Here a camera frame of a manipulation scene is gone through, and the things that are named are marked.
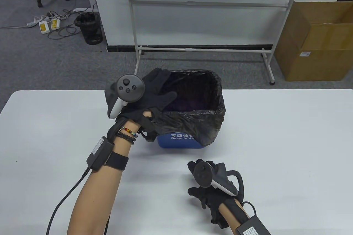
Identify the person's left hand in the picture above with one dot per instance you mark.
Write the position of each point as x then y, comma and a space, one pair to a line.
154, 97

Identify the person's right hand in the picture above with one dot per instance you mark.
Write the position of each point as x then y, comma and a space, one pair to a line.
206, 197

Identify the blue recycling bin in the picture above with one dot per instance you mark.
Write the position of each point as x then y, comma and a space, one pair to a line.
176, 142

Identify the black plastic bin liner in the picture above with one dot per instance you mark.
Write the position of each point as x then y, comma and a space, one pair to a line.
193, 122

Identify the black and white controller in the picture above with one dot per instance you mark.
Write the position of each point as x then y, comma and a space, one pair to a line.
203, 175
130, 87

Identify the black wrist sensor box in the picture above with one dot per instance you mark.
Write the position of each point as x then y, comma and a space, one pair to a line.
99, 153
253, 229

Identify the black mesh wastebasket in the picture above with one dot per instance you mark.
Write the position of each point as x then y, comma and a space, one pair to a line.
89, 31

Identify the grey metal whiteboard stand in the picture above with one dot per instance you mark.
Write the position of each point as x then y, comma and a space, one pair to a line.
193, 3

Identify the white and yellow adapter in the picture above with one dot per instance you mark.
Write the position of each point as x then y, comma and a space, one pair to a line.
55, 24
44, 27

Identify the white power strip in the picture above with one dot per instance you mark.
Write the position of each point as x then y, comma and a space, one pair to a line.
34, 22

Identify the brown cardboard box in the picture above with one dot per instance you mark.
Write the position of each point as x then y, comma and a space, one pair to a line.
317, 64

